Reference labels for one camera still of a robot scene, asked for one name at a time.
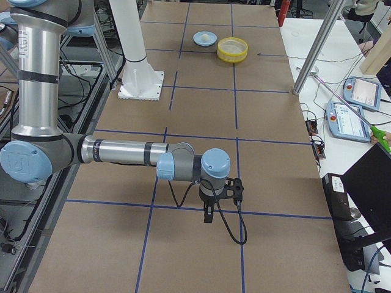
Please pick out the white camera stand pillar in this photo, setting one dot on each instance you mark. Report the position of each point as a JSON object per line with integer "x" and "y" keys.
{"x": 139, "y": 79}

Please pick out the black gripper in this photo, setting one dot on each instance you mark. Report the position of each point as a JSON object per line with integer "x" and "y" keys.
{"x": 208, "y": 201}

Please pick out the black computer box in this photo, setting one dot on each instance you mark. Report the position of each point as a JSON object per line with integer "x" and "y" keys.
{"x": 356, "y": 245}

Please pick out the red fire extinguisher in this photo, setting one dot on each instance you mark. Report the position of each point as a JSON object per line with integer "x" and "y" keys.
{"x": 284, "y": 7}

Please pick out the light blue plate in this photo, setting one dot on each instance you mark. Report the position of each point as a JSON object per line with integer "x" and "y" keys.
{"x": 197, "y": 38}

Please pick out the black monitor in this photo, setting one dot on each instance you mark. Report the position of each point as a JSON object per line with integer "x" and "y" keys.
{"x": 367, "y": 182}

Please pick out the near orange black adapter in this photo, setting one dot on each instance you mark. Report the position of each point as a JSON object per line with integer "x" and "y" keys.
{"x": 318, "y": 150}

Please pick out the wooden board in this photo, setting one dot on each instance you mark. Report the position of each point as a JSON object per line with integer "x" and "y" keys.
{"x": 378, "y": 55}

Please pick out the near teach pendant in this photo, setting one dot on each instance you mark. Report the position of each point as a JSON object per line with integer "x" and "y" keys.
{"x": 344, "y": 124}

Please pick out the yellow rimmed steamer basket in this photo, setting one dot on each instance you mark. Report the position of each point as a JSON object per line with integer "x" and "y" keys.
{"x": 232, "y": 50}

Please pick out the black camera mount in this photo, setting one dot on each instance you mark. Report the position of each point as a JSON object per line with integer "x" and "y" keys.
{"x": 233, "y": 189}

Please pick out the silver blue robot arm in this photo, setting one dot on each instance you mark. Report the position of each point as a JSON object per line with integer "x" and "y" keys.
{"x": 38, "y": 147}

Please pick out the green handled reacher stick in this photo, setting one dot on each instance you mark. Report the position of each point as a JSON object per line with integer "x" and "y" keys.
{"x": 379, "y": 134}

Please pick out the orange black adapter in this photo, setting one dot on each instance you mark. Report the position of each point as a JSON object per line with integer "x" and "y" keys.
{"x": 318, "y": 150}
{"x": 312, "y": 126}

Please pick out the teach pendant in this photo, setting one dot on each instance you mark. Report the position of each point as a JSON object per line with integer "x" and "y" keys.
{"x": 362, "y": 92}
{"x": 344, "y": 124}

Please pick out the far orange black adapter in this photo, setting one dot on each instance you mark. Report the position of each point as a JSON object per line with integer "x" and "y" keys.
{"x": 312, "y": 126}

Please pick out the far teach pendant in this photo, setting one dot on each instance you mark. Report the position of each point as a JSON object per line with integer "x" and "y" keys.
{"x": 362, "y": 92}

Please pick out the aluminium frame post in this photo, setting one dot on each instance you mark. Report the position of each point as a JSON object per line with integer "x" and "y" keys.
{"x": 320, "y": 39}

